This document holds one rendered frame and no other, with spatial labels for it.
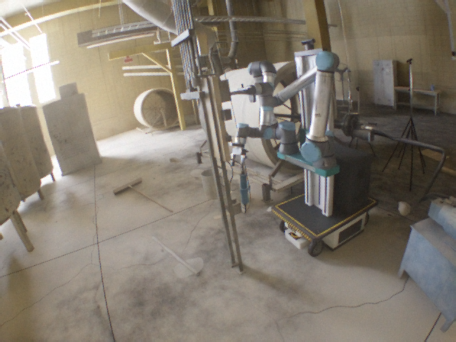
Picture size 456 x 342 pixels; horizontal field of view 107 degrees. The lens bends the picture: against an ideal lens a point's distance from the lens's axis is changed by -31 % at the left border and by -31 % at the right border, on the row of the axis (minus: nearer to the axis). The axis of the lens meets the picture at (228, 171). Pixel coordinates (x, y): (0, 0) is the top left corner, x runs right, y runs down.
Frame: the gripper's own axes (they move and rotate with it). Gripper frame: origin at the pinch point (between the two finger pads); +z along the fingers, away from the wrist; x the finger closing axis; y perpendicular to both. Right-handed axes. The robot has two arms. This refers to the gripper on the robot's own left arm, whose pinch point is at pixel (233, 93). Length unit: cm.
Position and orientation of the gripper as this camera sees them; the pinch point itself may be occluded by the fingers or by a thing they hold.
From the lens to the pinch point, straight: 167.5
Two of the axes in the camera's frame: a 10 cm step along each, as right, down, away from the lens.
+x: 5.0, 2.5, -8.3
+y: -1.5, -9.2, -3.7
